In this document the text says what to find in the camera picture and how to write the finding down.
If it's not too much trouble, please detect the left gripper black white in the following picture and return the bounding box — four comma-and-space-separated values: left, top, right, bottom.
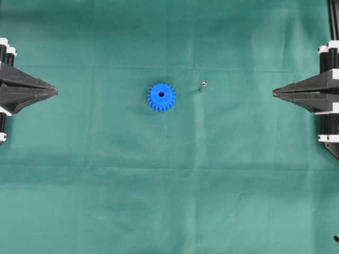
0, 38, 59, 146

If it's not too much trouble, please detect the blue plastic gear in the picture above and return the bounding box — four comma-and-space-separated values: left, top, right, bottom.
147, 82, 176, 113

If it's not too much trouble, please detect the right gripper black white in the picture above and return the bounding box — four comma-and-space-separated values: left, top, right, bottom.
273, 41, 338, 152

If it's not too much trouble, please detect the green table cloth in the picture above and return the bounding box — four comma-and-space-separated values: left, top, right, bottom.
1, 1, 338, 253

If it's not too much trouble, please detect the black aluminium frame rail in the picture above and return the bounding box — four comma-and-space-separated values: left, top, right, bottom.
327, 0, 339, 40

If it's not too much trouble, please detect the small silver metal shaft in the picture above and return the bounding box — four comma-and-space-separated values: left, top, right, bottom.
198, 81, 208, 93

